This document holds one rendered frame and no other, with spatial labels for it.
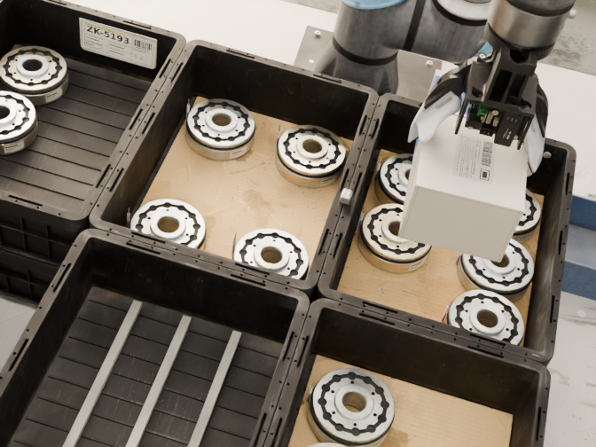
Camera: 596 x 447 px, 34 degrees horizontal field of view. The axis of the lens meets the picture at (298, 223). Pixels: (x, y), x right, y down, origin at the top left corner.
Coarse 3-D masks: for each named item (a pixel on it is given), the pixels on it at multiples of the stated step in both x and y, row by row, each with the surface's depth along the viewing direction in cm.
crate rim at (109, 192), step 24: (192, 48) 147; (216, 48) 147; (288, 72) 146; (312, 72) 147; (168, 96) 139; (144, 120) 135; (360, 144) 138; (120, 168) 129; (336, 192) 131; (96, 216) 123; (336, 216) 129; (144, 240) 122; (168, 240) 122; (216, 264) 121; (240, 264) 122; (312, 264) 123; (312, 288) 121
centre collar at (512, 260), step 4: (508, 252) 137; (508, 256) 137; (512, 256) 137; (484, 260) 136; (488, 260) 136; (508, 260) 137; (512, 260) 136; (484, 264) 135; (488, 264) 135; (492, 264) 135; (512, 264) 136; (488, 268) 135; (492, 268) 135; (496, 268) 135; (500, 268) 135; (504, 268) 135; (508, 268) 135; (512, 268) 135; (492, 272) 135; (496, 272) 135; (500, 272) 135; (504, 272) 135; (508, 272) 135
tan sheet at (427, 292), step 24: (528, 240) 144; (360, 264) 137; (432, 264) 139; (456, 264) 139; (360, 288) 134; (384, 288) 135; (408, 288) 135; (432, 288) 136; (456, 288) 136; (528, 288) 138; (432, 312) 133
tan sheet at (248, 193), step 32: (256, 128) 152; (288, 128) 153; (192, 160) 146; (256, 160) 147; (160, 192) 141; (192, 192) 141; (224, 192) 142; (256, 192) 143; (288, 192) 144; (320, 192) 145; (224, 224) 138; (256, 224) 139; (288, 224) 140; (320, 224) 141; (224, 256) 135
